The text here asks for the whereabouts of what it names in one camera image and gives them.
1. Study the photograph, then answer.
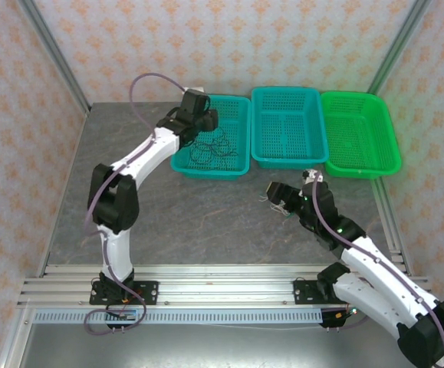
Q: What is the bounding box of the thin black cable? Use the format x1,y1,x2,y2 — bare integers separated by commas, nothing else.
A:
194,129,240,159
189,140,226,166

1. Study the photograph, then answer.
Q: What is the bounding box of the teal green plastic basket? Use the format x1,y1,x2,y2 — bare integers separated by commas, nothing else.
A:
169,94,252,182

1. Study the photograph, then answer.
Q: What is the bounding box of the bright green plastic basket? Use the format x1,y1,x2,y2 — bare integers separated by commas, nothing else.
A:
320,90,403,180

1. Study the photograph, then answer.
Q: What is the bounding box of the cyan blue plastic basket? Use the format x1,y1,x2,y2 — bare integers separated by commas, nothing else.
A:
251,86,330,170

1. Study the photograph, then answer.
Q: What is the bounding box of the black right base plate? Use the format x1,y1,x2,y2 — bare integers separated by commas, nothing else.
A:
293,279,360,306

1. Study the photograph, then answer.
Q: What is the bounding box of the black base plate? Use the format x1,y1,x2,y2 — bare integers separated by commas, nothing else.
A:
90,281,160,306
293,279,360,306

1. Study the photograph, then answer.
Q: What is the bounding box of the aluminium rail frame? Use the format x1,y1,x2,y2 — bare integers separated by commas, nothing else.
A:
16,179,437,310

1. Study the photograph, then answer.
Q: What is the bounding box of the white slotted cable duct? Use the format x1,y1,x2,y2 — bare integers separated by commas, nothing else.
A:
32,309,323,325

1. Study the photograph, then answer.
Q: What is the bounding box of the aluminium corner post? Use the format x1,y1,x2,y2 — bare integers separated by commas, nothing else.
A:
17,0,92,113
367,0,433,94

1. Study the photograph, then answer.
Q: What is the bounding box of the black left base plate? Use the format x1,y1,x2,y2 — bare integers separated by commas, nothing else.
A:
90,281,160,306

